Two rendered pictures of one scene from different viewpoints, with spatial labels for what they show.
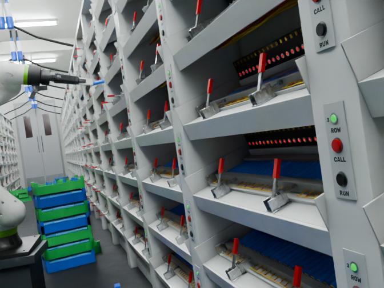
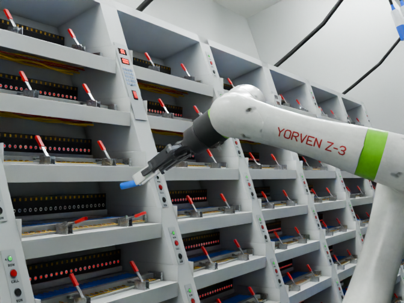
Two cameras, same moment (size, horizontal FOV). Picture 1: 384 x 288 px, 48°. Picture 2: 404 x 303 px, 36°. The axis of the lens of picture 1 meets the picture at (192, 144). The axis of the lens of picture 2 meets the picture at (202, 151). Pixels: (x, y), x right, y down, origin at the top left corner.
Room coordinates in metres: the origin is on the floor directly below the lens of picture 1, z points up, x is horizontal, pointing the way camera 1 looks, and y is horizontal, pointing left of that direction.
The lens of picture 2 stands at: (3.18, 1.78, 0.73)
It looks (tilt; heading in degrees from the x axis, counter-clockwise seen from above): 11 degrees up; 225
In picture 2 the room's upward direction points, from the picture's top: 17 degrees counter-clockwise
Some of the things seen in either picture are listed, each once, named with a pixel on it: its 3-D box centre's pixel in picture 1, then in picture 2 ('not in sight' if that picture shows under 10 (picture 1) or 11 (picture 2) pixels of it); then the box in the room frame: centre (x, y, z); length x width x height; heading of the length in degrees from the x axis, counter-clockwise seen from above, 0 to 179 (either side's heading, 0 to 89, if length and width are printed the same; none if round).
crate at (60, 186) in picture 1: (58, 184); not in sight; (2.78, 0.89, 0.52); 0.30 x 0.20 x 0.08; 116
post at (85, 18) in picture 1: (110, 126); not in sight; (3.24, 0.59, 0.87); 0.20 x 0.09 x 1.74; 108
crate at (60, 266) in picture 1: (68, 258); not in sight; (2.78, 0.89, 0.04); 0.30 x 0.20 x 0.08; 116
